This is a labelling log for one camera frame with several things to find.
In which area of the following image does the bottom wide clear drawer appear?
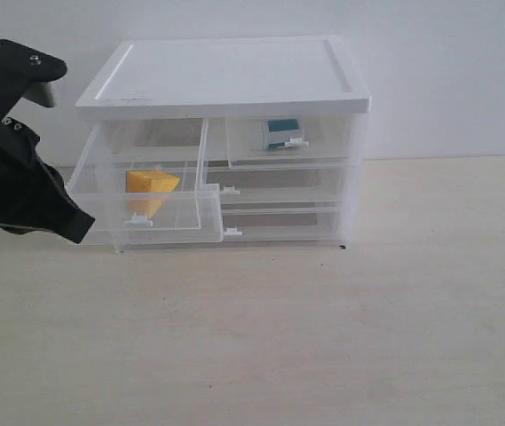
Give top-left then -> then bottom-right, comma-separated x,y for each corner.
222,208 -> 345,242

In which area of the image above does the white plastic drawer cabinet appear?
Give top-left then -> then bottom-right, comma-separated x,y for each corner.
76,35 -> 371,249

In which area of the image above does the wide clear drawer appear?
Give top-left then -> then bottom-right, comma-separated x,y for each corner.
207,168 -> 344,204
222,208 -> 345,242

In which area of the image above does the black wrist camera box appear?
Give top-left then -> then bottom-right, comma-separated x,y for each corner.
0,39 -> 67,115

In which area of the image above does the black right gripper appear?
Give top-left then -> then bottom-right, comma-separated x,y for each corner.
0,116 -> 95,244

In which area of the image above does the middle wide clear drawer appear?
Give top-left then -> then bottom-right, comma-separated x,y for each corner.
207,168 -> 344,204

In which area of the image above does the white bottle blue label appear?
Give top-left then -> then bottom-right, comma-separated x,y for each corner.
262,118 -> 304,150

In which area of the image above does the yellow cheese wedge block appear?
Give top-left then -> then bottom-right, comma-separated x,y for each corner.
126,170 -> 181,218

